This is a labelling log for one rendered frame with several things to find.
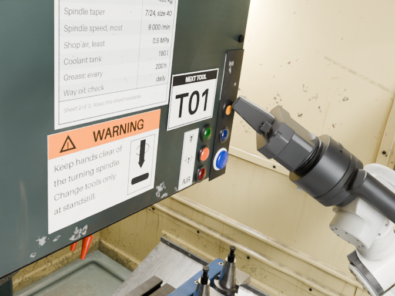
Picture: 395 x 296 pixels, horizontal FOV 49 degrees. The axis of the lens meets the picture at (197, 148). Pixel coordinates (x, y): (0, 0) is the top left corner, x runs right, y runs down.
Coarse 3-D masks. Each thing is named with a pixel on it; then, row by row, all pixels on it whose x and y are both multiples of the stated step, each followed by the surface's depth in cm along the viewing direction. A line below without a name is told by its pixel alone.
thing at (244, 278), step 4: (236, 268) 113; (236, 272) 111; (240, 272) 112; (244, 272) 112; (236, 276) 110; (240, 276) 110; (244, 276) 110; (248, 276) 110; (240, 280) 108; (244, 280) 109; (248, 280) 109; (240, 284) 107; (244, 284) 108
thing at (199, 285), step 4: (208, 280) 95; (200, 284) 94; (204, 284) 94; (208, 284) 94; (196, 288) 95; (200, 288) 94; (204, 288) 94; (208, 288) 94; (196, 292) 95; (200, 292) 94; (204, 292) 94; (208, 292) 95
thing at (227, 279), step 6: (228, 264) 102; (234, 264) 102; (222, 270) 104; (228, 270) 103; (234, 270) 103; (222, 276) 104; (228, 276) 103; (234, 276) 103; (222, 282) 104; (228, 282) 103; (234, 282) 104
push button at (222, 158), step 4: (220, 152) 65; (224, 152) 66; (220, 156) 65; (224, 156) 66; (228, 156) 67; (216, 160) 65; (220, 160) 65; (224, 160) 66; (216, 164) 65; (220, 164) 66; (224, 164) 67; (220, 168) 66
